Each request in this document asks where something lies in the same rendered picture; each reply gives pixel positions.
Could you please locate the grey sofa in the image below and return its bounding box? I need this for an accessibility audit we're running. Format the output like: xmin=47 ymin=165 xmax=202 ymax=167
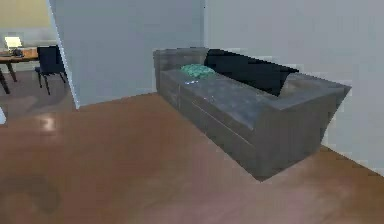
xmin=152 ymin=47 xmax=353 ymax=182

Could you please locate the green crumpled cloth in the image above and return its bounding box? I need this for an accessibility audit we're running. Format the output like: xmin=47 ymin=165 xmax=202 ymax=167
xmin=180 ymin=63 xmax=217 ymax=80

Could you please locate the black sofa cushion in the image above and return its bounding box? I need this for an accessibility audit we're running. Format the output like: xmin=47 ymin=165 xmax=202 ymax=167
xmin=203 ymin=48 xmax=300 ymax=97

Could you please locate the dark blue chair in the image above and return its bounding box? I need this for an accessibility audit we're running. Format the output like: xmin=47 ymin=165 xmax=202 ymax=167
xmin=34 ymin=45 xmax=67 ymax=96

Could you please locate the brown wooden table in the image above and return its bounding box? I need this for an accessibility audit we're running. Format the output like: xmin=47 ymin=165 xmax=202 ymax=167
xmin=0 ymin=47 xmax=40 ymax=95

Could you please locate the open laptop with bright screen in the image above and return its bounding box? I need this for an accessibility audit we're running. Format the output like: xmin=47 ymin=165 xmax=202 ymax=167
xmin=0 ymin=35 xmax=24 ymax=57

